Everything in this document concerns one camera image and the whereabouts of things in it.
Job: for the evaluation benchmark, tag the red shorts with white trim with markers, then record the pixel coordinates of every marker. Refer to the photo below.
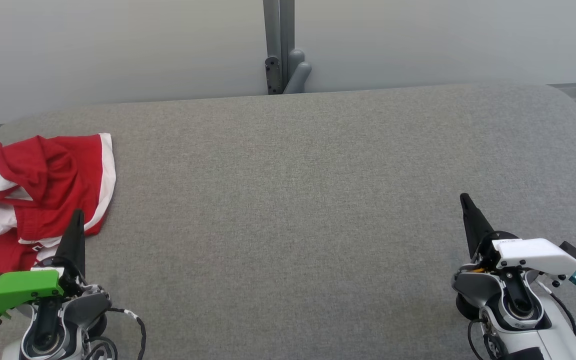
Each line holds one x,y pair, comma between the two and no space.
68,165

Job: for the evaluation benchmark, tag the grey rounded tube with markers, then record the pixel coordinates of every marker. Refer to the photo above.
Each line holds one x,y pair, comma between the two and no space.
298,75

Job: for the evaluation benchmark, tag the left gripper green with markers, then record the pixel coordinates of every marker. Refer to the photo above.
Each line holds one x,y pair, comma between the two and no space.
18,290

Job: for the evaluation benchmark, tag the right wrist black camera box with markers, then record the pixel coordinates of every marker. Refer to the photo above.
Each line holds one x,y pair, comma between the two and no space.
572,250

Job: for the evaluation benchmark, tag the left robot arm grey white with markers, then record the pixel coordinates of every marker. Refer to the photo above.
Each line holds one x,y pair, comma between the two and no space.
83,312

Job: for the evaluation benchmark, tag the dark grey screwed bracket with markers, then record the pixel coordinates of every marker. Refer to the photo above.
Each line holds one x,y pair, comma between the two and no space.
272,75

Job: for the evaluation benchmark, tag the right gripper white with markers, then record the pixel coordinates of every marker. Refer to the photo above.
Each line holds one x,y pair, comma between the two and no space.
533,252

